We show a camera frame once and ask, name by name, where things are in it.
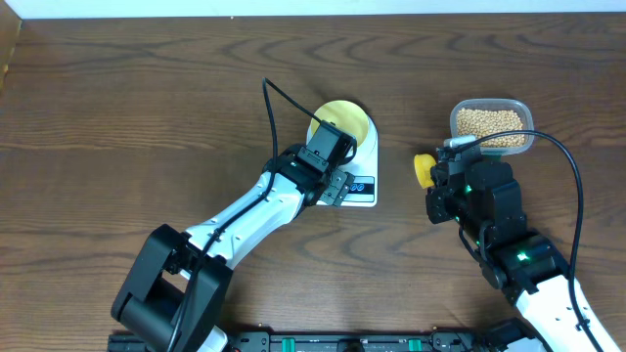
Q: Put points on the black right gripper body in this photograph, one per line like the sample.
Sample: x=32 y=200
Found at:
x=443 y=204

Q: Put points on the yellow measuring scoop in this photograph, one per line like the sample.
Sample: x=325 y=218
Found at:
x=422 y=164

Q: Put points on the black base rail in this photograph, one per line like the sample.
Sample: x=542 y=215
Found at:
x=271 y=341

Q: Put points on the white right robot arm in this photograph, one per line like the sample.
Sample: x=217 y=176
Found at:
x=484 y=198

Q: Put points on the soybeans in container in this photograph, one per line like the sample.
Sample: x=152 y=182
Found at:
x=481 y=123

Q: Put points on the clear plastic container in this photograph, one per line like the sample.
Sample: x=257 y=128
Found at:
x=497 y=104

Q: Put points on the white digital kitchen scale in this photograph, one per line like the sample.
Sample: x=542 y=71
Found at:
x=364 y=166

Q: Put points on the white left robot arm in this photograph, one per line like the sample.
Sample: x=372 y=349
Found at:
x=173 y=294

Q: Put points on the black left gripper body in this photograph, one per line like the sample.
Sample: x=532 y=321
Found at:
x=335 y=187

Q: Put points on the pale yellow bowl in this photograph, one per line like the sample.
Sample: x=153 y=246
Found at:
x=348 y=117

